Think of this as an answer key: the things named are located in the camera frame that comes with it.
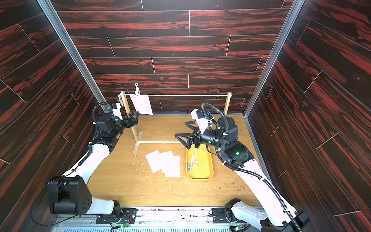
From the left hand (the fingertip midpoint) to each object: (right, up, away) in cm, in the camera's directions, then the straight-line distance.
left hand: (134, 113), depth 82 cm
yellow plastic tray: (+42, -27, +13) cm, 52 cm away
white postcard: (+22, -36, +7) cm, 43 cm away
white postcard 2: (+17, -29, +12) cm, 36 cm away
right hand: (+29, -8, -21) cm, 36 cm away
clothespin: (+32, -34, +9) cm, 47 cm away
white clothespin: (+36, -31, +11) cm, 49 cm away
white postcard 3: (+9, -30, +12) cm, 34 cm away
